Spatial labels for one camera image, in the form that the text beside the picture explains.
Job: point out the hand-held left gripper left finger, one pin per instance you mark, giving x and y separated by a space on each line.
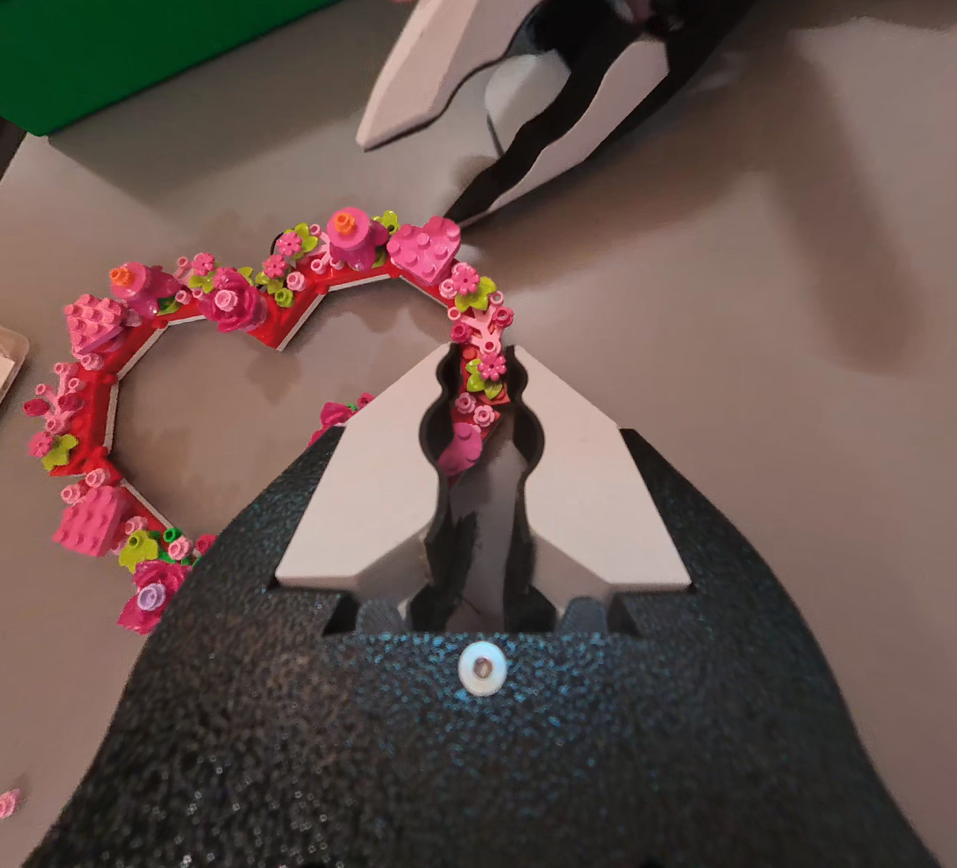
351 509

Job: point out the small pink lego stud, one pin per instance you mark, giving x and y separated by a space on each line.
7 802

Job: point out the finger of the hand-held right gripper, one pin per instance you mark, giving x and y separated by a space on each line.
463 16
598 105

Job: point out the red lego heart flower wreath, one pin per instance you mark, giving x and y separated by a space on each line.
288 319

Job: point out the green box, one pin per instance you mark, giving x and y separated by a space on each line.
149 1

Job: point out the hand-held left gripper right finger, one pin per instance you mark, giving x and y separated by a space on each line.
605 509

